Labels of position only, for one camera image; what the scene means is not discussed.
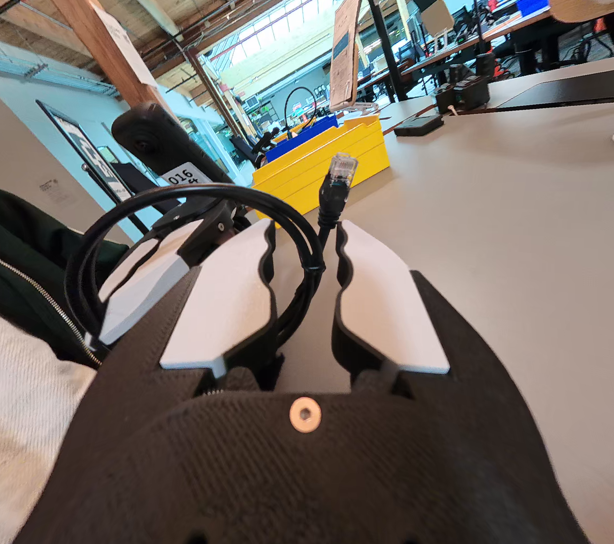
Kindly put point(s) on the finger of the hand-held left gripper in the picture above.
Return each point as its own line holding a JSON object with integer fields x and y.
{"x": 144, "y": 294}
{"x": 136, "y": 256}

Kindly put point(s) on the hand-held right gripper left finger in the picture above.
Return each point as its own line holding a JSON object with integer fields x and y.
{"x": 216, "y": 313}

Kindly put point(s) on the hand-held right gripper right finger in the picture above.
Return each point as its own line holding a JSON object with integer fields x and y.
{"x": 388, "y": 313}

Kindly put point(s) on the yellow plastic bin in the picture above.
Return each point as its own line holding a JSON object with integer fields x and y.
{"x": 345, "y": 155}

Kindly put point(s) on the grey desk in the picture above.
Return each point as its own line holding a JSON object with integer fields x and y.
{"x": 503, "y": 241}

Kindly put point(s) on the large framed poster sign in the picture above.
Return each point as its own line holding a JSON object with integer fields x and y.
{"x": 81, "y": 145}

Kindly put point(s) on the white paper notice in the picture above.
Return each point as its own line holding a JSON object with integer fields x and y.
{"x": 127, "y": 45}

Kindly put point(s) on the dark green zip jacket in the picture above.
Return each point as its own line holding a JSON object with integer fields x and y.
{"x": 29, "y": 265}

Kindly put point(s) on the flat black device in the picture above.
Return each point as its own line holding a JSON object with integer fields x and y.
{"x": 418, "y": 125}

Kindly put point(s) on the brown board on white stand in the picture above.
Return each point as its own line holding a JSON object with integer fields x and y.
{"x": 345, "y": 49}

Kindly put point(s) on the black charger box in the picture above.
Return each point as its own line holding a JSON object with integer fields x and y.
{"x": 445, "y": 97}
{"x": 472, "y": 93}

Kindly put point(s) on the black steel pole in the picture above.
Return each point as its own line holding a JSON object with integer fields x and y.
{"x": 379, "y": 25}

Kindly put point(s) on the long wooden work table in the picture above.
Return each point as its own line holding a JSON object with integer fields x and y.
{"x": 479, "y": 33}

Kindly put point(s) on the wall-mounted metal rails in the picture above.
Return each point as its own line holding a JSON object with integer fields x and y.
{"x": 57, "y": 76}

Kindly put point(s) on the wooden support post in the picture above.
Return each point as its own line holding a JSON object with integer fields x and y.
{"x": 86, "y": 25}

